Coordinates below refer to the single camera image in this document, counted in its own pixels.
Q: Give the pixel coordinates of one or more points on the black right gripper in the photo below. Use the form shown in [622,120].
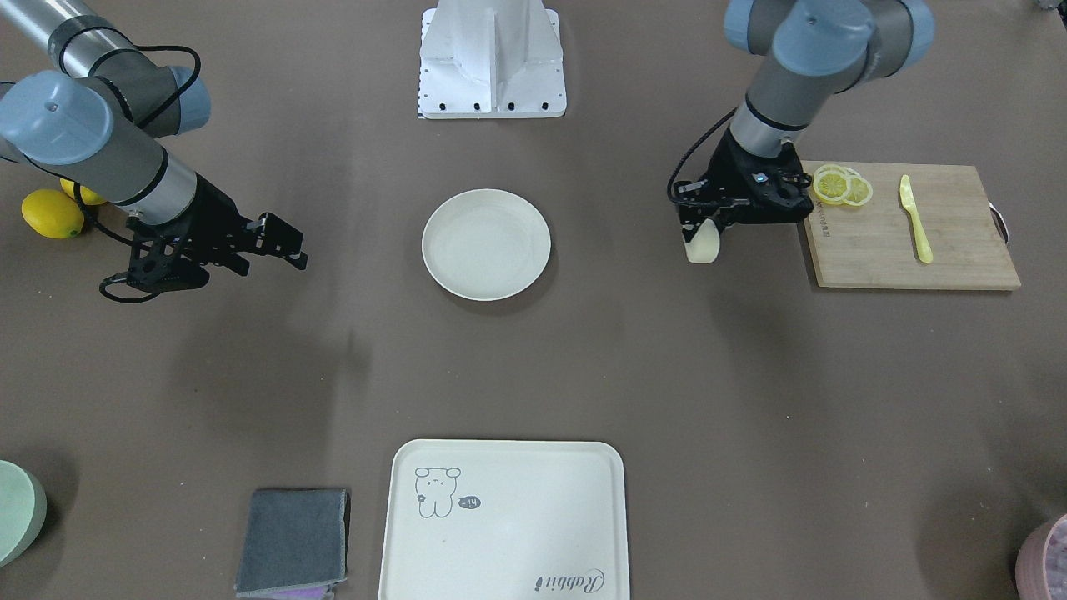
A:
[212,213]

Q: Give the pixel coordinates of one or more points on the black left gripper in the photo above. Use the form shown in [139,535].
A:
[727,163]

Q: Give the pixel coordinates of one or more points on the cream round plate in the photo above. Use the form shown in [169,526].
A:
[486,244]

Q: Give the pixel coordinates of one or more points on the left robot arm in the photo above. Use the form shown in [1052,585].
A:
[811,50]

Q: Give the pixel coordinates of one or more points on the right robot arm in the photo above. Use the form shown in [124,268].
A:
[96,117]

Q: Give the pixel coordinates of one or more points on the cream rectangular rabbit tray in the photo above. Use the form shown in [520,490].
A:
[506,519]

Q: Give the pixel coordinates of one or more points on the lemon slices stack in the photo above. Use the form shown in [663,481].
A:
[838,185]

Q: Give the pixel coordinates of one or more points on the bamboo cutting board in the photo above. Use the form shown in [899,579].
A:
[872,246]

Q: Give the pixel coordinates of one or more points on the yellow plastic knife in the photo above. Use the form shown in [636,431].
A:
[909,205]

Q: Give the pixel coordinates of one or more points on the yellow lemon near lime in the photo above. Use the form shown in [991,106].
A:
[74,191]

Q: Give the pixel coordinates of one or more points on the yellow lemon outer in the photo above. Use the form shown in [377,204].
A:
[52,214]

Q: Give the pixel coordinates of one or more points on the grey folded cloth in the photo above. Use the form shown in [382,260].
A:
[295,543]

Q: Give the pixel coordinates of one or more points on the mint green bowl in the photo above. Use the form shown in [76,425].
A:
[23,509]

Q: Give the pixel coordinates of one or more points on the pink bowl with ice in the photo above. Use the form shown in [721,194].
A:
[1040,569]

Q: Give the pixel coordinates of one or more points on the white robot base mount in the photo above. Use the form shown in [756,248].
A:
[491,59]

